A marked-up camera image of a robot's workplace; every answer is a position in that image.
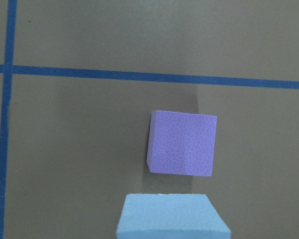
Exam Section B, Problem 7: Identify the light blue foam block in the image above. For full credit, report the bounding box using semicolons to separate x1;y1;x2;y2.
116;194;231;239

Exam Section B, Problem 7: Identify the purple foam block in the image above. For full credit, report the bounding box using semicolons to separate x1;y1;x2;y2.
147;110;217;177

